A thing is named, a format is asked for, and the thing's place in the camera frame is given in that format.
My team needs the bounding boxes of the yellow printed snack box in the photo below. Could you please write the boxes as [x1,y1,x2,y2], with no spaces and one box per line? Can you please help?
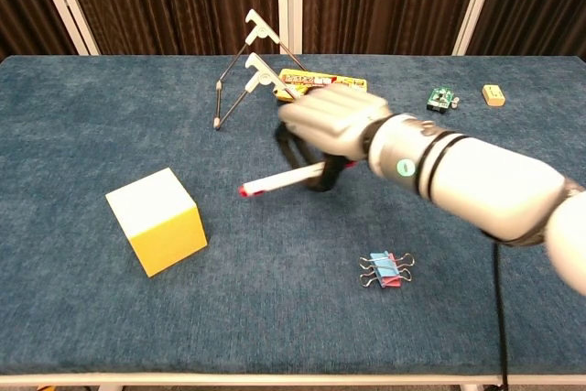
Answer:
[276,68,371,104]

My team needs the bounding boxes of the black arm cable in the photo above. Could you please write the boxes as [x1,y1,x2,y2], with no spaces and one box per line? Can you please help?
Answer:
[491,238,511,391]

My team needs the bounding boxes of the white marker with red cap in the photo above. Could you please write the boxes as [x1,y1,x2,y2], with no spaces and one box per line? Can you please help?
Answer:
[237,160,359,200]

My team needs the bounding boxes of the blue table cloth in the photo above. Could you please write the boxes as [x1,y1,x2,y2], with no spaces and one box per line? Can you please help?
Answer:
[0,54,586,376]

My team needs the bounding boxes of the small green circuit board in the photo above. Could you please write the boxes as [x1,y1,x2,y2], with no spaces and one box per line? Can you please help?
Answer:
[426,84,460,113]

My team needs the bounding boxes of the red binder clip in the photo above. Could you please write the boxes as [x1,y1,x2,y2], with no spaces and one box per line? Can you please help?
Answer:
[359,268,413,289]

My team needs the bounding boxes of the blue binder clip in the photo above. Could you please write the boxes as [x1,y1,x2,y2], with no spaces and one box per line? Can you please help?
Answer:
[358,251,417,277]

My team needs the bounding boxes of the white table frame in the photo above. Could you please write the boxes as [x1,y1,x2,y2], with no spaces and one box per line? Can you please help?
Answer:
[0,371,586,391]

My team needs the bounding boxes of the white metal folding stand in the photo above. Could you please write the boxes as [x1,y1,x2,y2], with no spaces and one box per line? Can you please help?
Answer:
[212,8,309,132]

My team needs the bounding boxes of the yellow cube with white face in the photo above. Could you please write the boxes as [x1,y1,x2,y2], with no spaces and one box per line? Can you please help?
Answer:
[104,167,210,278]

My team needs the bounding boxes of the small beige block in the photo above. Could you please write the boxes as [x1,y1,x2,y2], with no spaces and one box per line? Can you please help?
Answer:
[482,84,507,108]

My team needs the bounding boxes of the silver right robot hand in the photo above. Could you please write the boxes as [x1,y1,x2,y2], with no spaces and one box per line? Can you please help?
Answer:
[273,83,395,194]

